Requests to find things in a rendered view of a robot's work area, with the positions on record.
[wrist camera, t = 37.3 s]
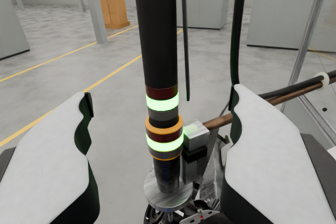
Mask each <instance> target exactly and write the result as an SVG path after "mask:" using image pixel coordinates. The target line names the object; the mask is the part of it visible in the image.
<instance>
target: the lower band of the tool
mask: <svg viewBox="0 0 336 224"><path fill-rule="evenodd" d="M178 116H179V121H178V123H177V124H176V125H175V126H173V127H170V128H156V127H153V126H152V125H151V124H150V123H149V116H148V117H147V118H146V120H145V126H146V128H147V129H148V130H149V131H151V132H152V133H155V134H160V135H165V134H171V133H173V132H176V131H177V130H179V129H180V128H181V126H182V125H183V118H182V116H181V115H180V114H178ZM181 136H182V135H181ZM181 136H180V137H181ZM180 137H179V138H180ZM148 138H149V137H148ZM179 138H178V139H179ZM149 139H150V138H149ZM150 140H151V139H150ZM176 140H177V139H176ZM176 140H174V141H176ZM152 141H153V140H152ZM174 141H171V142H174ZM153 142H156V141H153ZM171 142H156V143H160V144H167V143H171ZM181 144H182V143H181ZM151 148H152V147H151ZM177 148H178V147H177ZM177 148H175V149H177ZM152 149H153V148H152ZM175 149H173V150H175ZM154 150H155V151H158V152H170V151H173V150H169V151H159V150H156V149H154ZM182 151H183V150H182ZM182 151H181V153H182ZM181 153H180V154H181ZM180 154H179V155H180ZM150 155H151V154H150ZM179 155H177V156H176V157H178V156H179ZM151 156H152V157H154V156H153V155H151ZM176 157H174V158H170V159H159V158H156V157H154V158H155V159H158V160H161V161H168V160H172V159H175V158H176Z"/></svg>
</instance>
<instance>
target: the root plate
mask: <svg viewBox="0 0 336 224"><path fill-rule="evenodd" d="M211 211H212V213H211V214H209V213H208V212H211ZM202 212H203V214H202V217H203V218H201V217H200V215H199V214H198V213H196V214H194V215H192V216H189V217H187V218H185V219H183V220H181V221H180V222H179V224H198V223H200V222H201V220H202V219H204V220H205V219H206V218H208V217H210V216H212V215H214V214H217V213H219V212H220V211H216V210H209V209H206V210H203V211H202ZM191 220H194V222H192V223H190V221H191Z"/></svg>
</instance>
